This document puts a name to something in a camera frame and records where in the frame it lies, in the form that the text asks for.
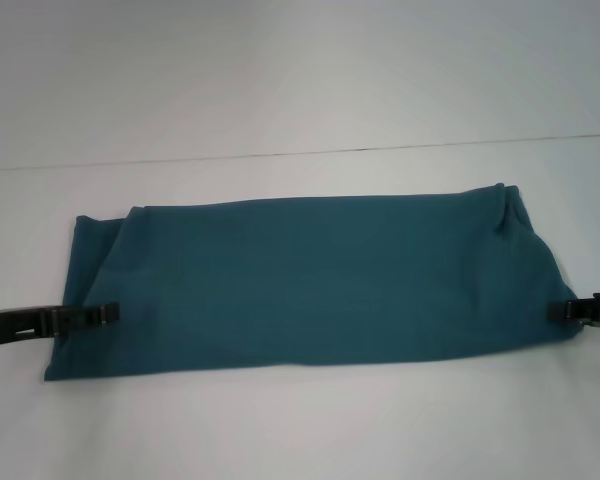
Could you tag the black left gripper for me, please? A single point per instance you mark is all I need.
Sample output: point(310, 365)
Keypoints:
point(10, 325)

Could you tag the teal blue printed t-shirt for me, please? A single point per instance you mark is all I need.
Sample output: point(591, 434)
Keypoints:
point(305, 285)

